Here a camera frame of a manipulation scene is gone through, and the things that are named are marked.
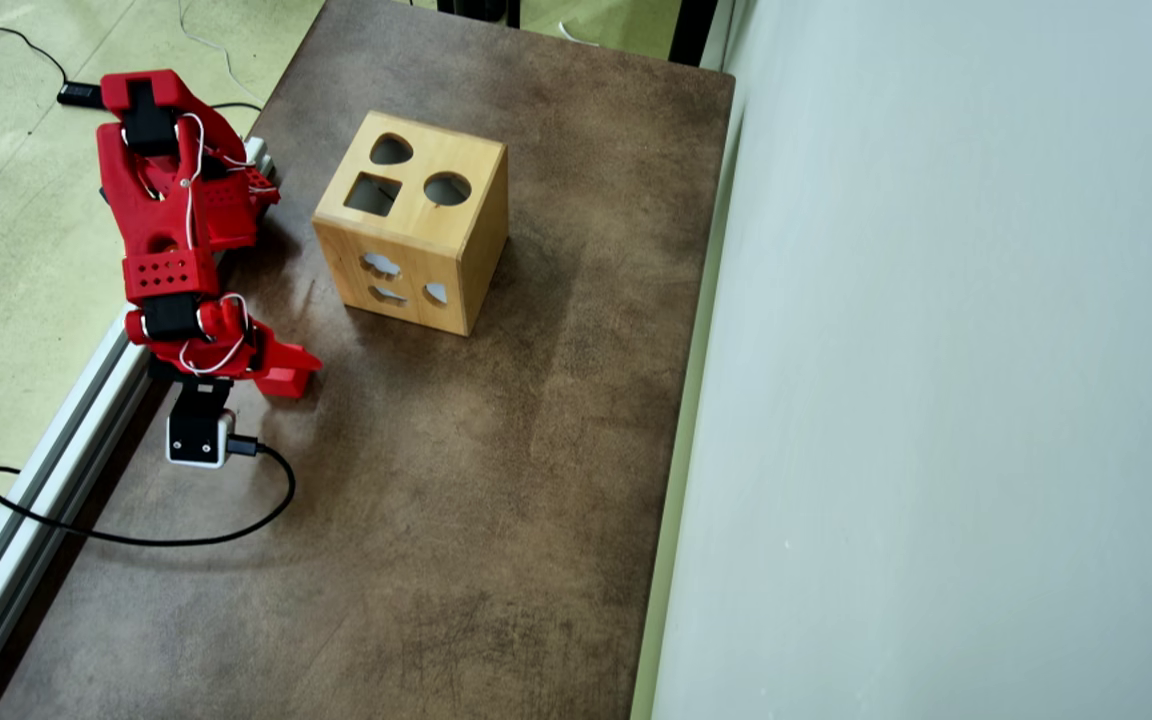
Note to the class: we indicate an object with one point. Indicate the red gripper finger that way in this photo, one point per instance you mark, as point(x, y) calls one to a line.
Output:
point(286, 357)

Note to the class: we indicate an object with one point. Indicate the red robot arm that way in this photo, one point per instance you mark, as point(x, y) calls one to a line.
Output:
point(161, 215)

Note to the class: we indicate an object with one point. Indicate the wooden shape sorter box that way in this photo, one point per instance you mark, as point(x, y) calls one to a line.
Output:
point(481, 240)

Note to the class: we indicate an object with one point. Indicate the black power adapter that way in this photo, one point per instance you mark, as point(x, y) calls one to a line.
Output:
point(81, 95)

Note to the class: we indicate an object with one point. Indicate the black stand base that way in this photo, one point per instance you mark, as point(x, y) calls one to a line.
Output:
point(481, 10)

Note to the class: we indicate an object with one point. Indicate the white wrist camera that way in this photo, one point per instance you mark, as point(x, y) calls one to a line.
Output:
point(198, 440)

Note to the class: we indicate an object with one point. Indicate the aluminium profile rail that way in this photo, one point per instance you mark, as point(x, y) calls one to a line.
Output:
point(36, 480)

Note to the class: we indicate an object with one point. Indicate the black vertical post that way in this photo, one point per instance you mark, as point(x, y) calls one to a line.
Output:
point(693, 30)

